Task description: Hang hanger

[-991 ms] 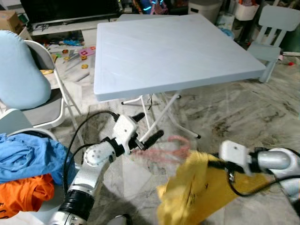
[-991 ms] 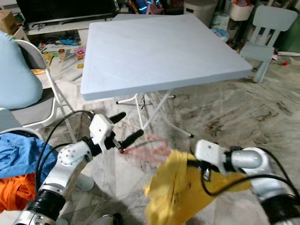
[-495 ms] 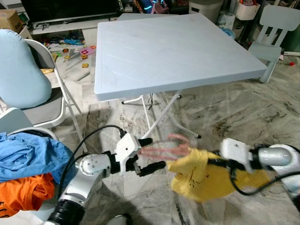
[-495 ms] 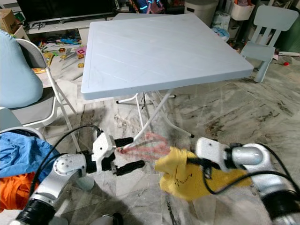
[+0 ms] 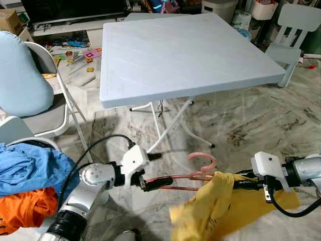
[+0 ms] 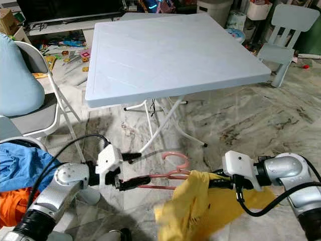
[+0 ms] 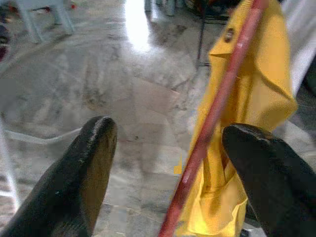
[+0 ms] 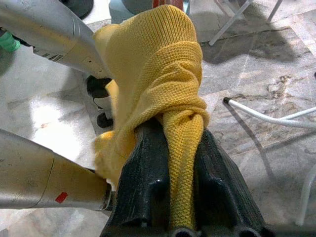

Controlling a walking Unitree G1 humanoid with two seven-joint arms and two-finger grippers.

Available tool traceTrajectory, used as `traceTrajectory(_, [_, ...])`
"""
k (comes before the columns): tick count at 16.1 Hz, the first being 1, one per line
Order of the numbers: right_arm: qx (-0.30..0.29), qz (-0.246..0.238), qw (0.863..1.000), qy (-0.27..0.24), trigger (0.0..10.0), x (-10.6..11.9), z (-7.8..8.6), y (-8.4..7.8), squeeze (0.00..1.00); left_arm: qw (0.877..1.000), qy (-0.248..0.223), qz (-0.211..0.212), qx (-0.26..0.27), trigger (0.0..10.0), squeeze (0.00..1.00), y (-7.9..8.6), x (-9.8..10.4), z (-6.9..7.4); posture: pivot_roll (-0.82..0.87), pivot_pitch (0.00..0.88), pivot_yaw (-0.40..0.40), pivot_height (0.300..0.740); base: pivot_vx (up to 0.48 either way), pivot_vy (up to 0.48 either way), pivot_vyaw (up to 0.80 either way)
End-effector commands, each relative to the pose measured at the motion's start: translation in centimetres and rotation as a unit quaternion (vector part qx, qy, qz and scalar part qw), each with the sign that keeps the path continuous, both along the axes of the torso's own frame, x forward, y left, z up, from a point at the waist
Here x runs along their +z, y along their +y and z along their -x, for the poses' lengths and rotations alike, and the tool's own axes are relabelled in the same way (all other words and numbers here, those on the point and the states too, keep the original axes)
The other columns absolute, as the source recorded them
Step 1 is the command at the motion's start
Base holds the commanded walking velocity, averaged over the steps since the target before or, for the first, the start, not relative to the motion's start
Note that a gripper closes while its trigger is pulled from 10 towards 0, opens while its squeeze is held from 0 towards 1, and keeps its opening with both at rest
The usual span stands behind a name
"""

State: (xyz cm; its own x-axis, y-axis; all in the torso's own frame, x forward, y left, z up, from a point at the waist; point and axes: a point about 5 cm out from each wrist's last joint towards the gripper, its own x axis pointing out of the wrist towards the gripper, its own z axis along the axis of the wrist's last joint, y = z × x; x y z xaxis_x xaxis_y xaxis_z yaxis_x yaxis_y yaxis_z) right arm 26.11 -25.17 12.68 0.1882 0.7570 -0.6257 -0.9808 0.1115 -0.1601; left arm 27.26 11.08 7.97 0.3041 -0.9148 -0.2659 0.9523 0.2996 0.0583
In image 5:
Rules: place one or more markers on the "yellow shirt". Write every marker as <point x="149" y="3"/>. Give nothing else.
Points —
<point x="220" y="206"/>

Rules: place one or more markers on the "pink clothes hanger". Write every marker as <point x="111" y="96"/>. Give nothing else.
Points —
<point x="202" y="154"/>

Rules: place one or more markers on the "blue shirt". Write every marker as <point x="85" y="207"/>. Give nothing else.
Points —
<point x="30" y="168"/>

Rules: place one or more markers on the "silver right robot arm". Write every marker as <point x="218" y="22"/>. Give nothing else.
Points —
<point x="303" y="170"/>

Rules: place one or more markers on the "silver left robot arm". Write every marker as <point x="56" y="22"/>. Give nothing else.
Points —
<point x="95" y="175"/>

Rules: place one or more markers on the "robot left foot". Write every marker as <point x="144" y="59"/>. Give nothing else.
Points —
<point x="129" y="236"/>

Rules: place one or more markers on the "white grey folding chair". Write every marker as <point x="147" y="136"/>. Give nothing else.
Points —
<point x="47" y="120"/>

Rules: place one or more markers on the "pink toy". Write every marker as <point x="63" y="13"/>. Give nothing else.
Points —
<point x="92" y="54"/>

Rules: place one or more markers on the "orange garment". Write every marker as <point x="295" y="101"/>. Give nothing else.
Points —
<point x="25" y="208"/>

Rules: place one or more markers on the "small pale blue table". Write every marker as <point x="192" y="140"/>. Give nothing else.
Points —
<point x="145" y="16"/>

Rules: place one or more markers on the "green mesh screen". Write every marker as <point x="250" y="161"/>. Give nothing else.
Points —
<point x="313" y="46"/>

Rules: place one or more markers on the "pale blue cushion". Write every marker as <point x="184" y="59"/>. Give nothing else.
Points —
<point x="22" y="75"/>

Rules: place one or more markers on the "white television stand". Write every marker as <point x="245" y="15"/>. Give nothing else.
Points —
<point x="65" y="27"/>

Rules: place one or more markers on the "white round bin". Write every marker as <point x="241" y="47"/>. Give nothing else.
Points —
<point x="219" y="10"/>

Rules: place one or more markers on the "black television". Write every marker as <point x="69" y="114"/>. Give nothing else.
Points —
<point x="75" y="10"/>

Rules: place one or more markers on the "pale grey child chair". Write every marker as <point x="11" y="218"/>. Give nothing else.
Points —
<point x="296" y="17"/>

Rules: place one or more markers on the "brown cardboard box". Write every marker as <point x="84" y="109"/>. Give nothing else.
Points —
<point x="10" y="21"/>

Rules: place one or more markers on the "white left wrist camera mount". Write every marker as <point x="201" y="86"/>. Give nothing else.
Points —
<point x="133" y="160"/>

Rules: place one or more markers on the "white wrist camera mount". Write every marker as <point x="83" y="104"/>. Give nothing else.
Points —
<point x="133" y="160"/>
<point x="266" y="163"/>

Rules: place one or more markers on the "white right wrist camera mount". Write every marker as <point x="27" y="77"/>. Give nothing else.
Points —
<point x="266" y="163"/>

